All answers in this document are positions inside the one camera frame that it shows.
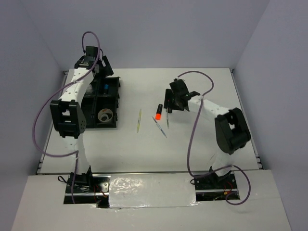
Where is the small clear tape roll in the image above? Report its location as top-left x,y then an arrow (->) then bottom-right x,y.
100,114 -> 110,122

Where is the orange cap black highlighter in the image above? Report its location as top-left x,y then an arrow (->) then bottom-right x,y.
155,104 -> 163,120

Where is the blue cap black highlighter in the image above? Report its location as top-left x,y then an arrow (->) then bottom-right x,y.
103,84 -> 109,95

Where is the silver foil covered panel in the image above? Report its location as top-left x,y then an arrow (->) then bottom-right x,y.
109,173 -> 198,208

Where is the large brown tape roll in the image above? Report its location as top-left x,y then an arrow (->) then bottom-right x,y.
97,108 -> 114,123

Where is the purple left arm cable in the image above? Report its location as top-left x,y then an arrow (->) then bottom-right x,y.
32,31 -> 102,204

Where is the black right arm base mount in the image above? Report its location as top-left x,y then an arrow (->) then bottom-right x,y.
191,171 -> 237,193

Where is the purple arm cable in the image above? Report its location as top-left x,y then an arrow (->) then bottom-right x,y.
32,31 -> 102,204
174,70 -> 251,205

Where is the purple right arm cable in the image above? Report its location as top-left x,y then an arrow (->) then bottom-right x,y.
174,70 -> 251,205

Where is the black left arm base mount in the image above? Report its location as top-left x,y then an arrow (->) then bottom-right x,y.
74,173 -> 110,193

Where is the pink cap black highlighter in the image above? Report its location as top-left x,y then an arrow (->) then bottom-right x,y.
167,101 -> 172,114

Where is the green thin pen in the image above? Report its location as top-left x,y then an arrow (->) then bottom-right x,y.
166,108 -> 169,129

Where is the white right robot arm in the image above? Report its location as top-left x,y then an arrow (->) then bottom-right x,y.
164,79 -> 251,188

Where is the yellow thin pen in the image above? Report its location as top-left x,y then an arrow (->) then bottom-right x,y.
136,109 -> 142,133

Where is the clear jar of paper clips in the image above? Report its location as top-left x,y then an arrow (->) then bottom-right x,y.
86,84 -> 93,95

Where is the blue thin pen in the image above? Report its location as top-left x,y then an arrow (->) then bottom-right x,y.
152,117 -> 167,138

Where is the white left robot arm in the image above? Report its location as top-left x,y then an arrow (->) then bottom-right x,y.
50,46 -> 113,192

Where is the black four-compartment organizer tray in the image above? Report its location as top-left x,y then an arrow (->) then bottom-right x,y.
81,77 -> 120,129

